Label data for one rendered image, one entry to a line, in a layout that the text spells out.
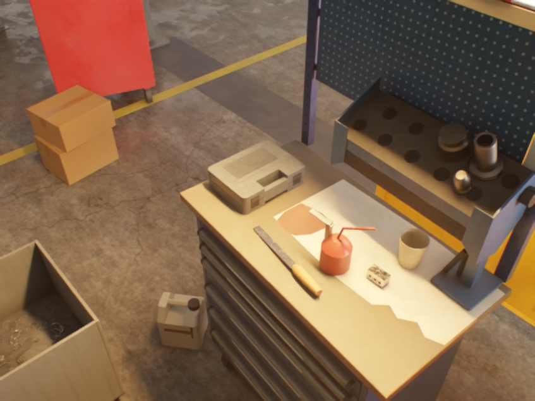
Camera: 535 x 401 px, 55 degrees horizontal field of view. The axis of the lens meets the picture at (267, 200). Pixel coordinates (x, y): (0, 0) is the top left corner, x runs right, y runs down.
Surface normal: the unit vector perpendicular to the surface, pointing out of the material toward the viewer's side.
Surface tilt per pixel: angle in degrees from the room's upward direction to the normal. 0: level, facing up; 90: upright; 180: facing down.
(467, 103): 90
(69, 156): 90
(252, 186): 0
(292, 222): 27
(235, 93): 0
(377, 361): 0
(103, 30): 90
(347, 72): 90
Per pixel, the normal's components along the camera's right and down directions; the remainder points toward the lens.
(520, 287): -0.75, 0.44
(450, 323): 0.00, -0.75
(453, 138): -0.36, -0.47
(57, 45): 0.39, 0.61
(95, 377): 0.66, 0.50
